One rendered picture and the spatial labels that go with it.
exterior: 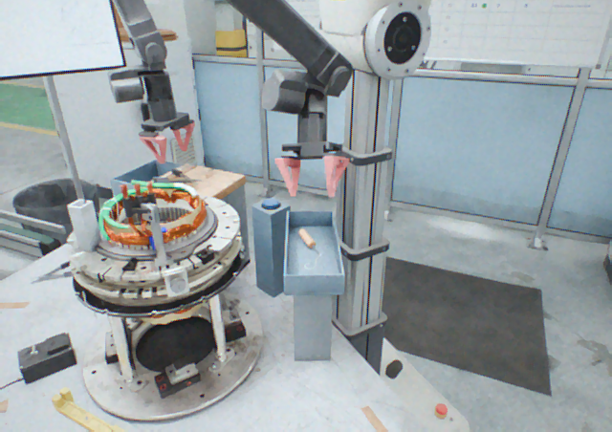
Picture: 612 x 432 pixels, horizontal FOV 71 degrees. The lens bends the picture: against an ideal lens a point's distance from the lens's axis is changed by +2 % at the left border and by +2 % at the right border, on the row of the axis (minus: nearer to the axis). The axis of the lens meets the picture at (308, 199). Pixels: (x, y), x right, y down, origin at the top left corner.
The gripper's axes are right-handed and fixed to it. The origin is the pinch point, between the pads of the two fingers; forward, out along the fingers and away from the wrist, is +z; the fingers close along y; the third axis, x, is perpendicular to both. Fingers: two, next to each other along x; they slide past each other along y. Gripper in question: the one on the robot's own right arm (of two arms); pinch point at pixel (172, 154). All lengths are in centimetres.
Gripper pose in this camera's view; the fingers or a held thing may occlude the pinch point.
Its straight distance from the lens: 112.2
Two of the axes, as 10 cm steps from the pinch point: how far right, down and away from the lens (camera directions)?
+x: 9.1, 1.6, -3.8
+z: 0.4, 8.8, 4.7
